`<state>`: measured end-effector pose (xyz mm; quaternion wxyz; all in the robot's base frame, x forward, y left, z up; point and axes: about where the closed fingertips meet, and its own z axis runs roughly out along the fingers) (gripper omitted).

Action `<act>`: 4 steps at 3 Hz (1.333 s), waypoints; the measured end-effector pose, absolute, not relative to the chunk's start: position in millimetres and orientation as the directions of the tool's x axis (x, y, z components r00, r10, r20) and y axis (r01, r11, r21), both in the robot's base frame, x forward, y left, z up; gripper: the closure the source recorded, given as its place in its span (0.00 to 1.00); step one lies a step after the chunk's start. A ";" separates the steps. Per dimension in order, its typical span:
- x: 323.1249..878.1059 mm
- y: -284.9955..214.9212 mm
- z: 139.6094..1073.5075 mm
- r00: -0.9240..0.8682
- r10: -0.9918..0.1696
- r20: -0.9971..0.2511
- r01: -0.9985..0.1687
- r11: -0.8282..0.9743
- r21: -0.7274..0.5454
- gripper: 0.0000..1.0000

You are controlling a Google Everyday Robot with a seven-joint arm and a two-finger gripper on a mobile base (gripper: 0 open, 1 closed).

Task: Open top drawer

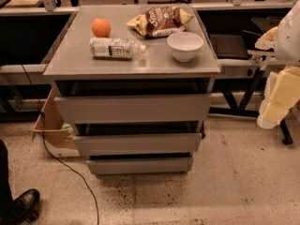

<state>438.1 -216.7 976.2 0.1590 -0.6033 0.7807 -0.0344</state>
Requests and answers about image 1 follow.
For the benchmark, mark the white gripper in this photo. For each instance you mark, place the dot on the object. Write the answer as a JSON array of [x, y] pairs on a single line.
[[289, 37]]

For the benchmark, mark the grey top drawer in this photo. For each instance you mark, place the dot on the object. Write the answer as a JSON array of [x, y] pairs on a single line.
[[130, 109]]

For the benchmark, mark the grey drawer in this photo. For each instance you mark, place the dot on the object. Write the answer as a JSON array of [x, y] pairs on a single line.
[[140, 165], [137, 144], [130, 109]]

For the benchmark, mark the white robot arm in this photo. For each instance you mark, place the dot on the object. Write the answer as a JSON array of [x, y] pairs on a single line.
[[284, 39]]

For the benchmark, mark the grey drawer cabinet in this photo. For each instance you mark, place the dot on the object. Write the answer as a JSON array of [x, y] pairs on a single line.
[[74, 72]]

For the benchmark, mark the grey middle drawer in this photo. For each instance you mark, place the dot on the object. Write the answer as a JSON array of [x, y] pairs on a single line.
[[137, 144]]

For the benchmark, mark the grey bottom drawer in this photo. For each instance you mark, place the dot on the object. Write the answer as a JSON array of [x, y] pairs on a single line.
[[140, 165]]

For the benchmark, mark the black folding stand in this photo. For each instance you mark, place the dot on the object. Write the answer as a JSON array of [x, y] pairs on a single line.
[[238, 84]]

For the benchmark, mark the white bowl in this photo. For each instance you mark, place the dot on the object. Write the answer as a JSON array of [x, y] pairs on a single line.
[[184, 46]]

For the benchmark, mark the brown chip bag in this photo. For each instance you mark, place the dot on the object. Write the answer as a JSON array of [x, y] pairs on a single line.
[[159, 22]]

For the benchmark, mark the clear plastic water bottle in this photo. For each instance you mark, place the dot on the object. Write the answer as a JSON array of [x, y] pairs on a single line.
[[115, 48]]

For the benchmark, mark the orange fruit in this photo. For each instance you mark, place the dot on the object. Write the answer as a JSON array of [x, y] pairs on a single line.
[[101, 28]]

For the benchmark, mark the cardboard box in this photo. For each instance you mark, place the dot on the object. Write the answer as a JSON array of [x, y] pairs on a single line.
[[51, 127]]

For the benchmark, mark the black leather shoe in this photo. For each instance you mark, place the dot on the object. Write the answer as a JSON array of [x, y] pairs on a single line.
[[23, 208]]

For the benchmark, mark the dark trouser leg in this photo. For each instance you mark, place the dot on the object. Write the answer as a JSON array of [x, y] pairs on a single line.
[[6, 200]]

